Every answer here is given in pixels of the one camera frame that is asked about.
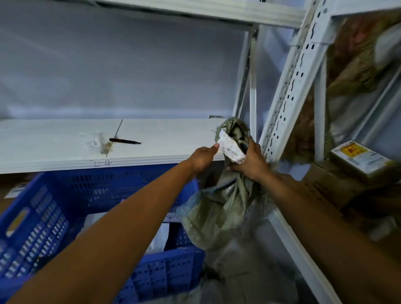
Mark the grey plastic bag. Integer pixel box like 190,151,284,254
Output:
197,239,299,304

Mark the green woven sack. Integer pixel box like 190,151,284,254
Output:
181,117,274,252

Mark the person's right forearm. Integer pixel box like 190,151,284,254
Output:
260,167,401,304

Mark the white metal shelf rack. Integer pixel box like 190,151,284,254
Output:
0,0,306,175

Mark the white barcode label packet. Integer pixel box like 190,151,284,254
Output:
217,128,247,163

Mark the floral patterned fabric bundle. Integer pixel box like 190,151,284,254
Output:
281,12,401,164

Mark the person's left forearm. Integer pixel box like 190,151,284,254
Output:
6,158,201,304

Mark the white perforated shelf rack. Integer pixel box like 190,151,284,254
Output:
251,0,401,304

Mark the white parcel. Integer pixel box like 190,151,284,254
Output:
77,212,170,253

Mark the cardboard box with yellow label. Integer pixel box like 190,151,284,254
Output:
329,140,396,186

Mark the small clear plastic bag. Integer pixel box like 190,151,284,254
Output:
84,132,113,156

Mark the person's right hand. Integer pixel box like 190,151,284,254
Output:
225,136,277,183

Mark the large brown cardboard box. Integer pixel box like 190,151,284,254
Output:
300,160,401,240

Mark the thin metal wire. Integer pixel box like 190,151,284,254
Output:
105,119,123,157

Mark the person's left hand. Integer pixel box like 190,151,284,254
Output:
187,143,221,180

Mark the blue plastic crate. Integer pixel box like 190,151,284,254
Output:
0,164,206,304

